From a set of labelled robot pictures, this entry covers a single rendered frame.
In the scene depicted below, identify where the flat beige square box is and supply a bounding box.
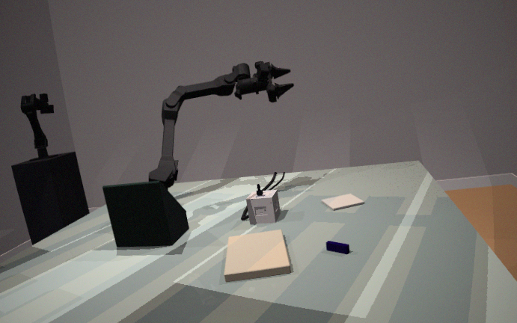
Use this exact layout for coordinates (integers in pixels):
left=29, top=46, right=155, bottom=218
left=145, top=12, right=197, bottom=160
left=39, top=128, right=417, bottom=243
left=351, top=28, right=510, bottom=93
left=224, top=230, right=291, bottom=282

